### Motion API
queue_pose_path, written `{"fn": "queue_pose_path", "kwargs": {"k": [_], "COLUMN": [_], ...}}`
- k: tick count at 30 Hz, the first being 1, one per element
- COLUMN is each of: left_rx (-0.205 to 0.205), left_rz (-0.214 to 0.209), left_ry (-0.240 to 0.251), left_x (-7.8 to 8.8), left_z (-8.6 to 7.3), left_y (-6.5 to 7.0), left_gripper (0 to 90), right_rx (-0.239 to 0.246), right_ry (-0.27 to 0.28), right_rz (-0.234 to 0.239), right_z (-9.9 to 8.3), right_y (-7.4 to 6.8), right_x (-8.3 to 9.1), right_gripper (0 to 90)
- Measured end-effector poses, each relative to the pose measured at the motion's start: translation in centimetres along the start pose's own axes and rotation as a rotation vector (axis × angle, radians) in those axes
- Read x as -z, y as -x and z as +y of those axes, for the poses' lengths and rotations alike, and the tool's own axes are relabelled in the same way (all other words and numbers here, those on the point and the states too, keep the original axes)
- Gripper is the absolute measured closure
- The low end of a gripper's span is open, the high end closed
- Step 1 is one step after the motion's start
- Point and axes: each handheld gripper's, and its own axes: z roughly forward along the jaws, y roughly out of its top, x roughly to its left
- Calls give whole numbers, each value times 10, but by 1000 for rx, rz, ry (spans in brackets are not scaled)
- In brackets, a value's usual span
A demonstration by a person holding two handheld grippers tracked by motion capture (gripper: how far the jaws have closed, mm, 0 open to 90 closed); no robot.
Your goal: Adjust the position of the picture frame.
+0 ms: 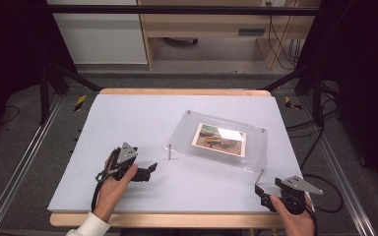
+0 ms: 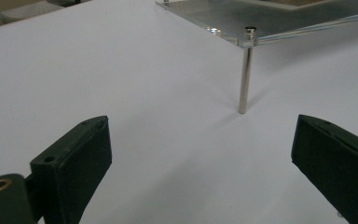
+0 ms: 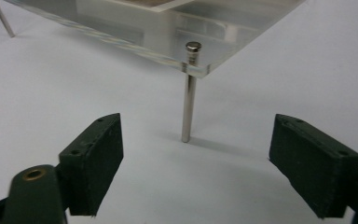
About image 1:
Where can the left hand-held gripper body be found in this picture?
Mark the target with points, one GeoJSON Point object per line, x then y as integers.
{"type": "Point", "coordinates": [126, 153]}

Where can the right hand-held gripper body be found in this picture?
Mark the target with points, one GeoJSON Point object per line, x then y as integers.
{"type": "Point", "coordinates": [292, 196]}

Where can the clear acrylic photo frame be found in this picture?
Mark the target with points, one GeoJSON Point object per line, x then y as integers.
{"type": "Point", "coordinates": [183, 137]}

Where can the person's right hand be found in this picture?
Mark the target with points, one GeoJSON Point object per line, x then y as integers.
{"type": "Point", "coordinates": [295, 224]}

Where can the person's left hand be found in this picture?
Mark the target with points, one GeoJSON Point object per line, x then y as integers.
{"type": "Point", "coordinates": [111, 193]}

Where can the light wooden table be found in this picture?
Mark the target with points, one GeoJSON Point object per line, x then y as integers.
{"type": "Point", "coordinates": [177, 220]}

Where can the colour photo print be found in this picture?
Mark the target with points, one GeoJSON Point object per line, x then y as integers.
{"type": "Point", "coordinates": [215, 141]}

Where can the yellow black tape strip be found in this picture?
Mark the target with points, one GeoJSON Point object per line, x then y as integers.
{"type": "Point", "coordinates": [289, 103]}
{"type": "Point", "coordinates": [80, 102]}

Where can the white cabinet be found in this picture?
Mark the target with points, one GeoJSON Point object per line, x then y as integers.
{"type": "Point", "coordinates": [101, 36]}

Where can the black curtain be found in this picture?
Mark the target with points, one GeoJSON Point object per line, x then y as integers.
{"type": "Point", "coordinates": [10, 49]}
{"type": "Point", "coordinates": [367, 82]}

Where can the aluminium floor rail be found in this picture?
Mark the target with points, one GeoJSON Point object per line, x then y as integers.
{"type": "Point", "coordinates": [341, 177]}
{"type": "Point", "coordinates": [16, 170]}

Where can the black horizontal frame bar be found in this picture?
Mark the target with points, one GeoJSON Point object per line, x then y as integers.
{"type": "Point", "coordinates": [177, 10]}

